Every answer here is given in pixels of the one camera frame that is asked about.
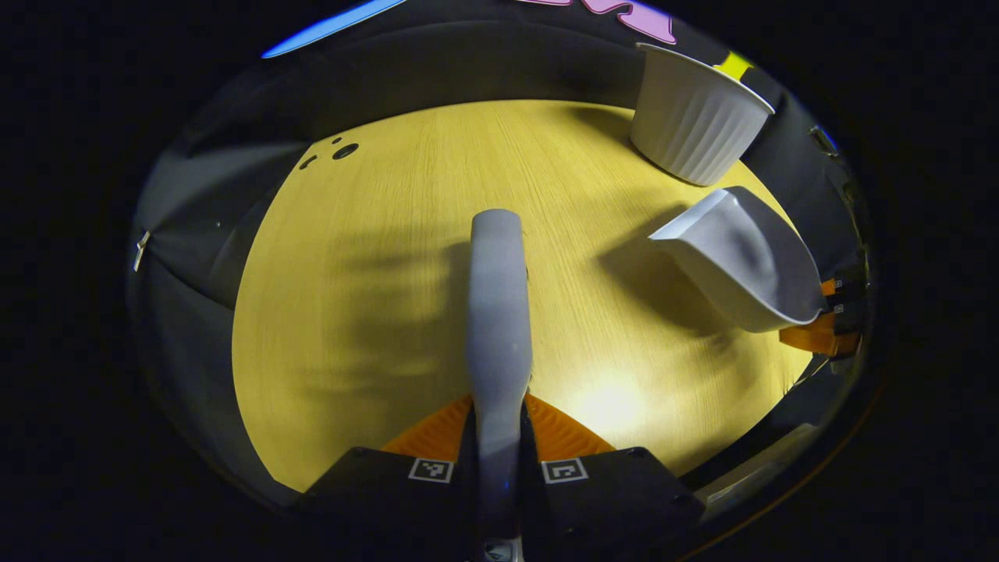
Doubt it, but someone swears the small grey broom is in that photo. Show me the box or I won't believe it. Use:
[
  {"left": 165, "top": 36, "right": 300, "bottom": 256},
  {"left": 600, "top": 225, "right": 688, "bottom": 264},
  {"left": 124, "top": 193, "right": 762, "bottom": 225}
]
[{"left": 465, "top": 208, "right": 535, "bottom": 562}]

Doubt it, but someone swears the white ribbed garbage bin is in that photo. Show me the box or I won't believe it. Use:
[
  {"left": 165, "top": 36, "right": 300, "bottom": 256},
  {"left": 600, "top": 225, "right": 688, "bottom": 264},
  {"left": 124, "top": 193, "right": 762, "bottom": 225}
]
[{"left": 630, "top": 42, "right": 777, "bottom": 187}]

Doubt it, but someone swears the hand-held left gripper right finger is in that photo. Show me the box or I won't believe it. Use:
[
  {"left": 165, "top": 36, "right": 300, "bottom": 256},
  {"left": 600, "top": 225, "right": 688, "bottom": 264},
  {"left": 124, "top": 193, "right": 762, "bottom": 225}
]
[{"left": 520, "top": 393, "right": 707, "bottom": 562}]

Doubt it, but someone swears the grey plastic dustpan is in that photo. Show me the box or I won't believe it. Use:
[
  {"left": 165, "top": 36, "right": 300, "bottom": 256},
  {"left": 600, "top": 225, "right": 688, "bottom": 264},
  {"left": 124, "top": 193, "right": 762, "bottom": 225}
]
[{"left": 647, "top": 186, "right": 829, "bottom": 335}]

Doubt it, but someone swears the yellow wooden desktop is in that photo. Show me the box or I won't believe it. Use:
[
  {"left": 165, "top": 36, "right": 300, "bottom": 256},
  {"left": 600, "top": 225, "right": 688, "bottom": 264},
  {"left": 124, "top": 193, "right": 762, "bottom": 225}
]
[{"left": 232, "top": 99, "right": 814, "bottom": 494}]

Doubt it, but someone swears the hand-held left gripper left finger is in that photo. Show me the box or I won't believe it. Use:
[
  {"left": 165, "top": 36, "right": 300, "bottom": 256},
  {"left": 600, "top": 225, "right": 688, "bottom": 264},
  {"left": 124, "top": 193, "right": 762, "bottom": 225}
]
[{"left": 297, "top": 394, "right": 477, "bottom": 562}]

